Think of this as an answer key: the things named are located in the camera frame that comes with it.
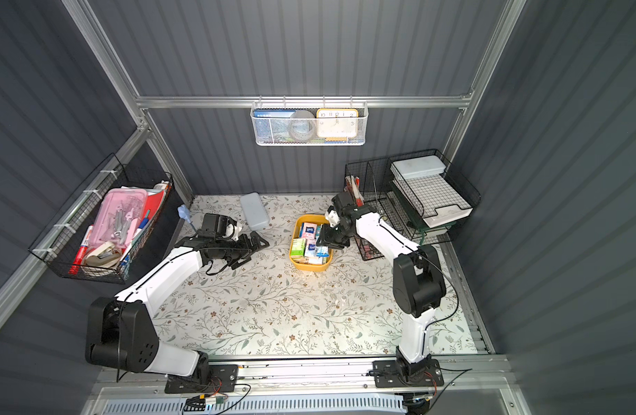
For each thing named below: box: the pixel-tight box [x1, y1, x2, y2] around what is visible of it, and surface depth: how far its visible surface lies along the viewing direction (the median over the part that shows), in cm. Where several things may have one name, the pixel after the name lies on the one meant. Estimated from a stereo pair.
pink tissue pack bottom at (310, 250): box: [305, 238, 318, 257], surface depth 94 cm
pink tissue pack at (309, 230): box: [301, 222, 318, 240], surface depth 100 cm
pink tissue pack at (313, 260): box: [304, 255, 324, 265], surface depth 95 cm
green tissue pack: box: [290, 237, 307, 257], surface depth 95 cm
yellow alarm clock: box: [316, 108, 360, 139], surface depth 90 cm
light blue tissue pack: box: [316, 245, 330, 258], surface depth 89 cm
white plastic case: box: [240, 191, 270, 231], surface depth 117 cm
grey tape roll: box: [287, 109, 317, 142], surface depth 89 cm
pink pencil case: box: [89, 187, 148, 249], surface depth 73 cm
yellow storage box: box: [288, 213, 334, 273], surface depth 95 cm
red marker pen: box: [68, 224, 94, 275], surface depth 66 cm
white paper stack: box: [390, 155, 474, 228], surface depth 96 cm
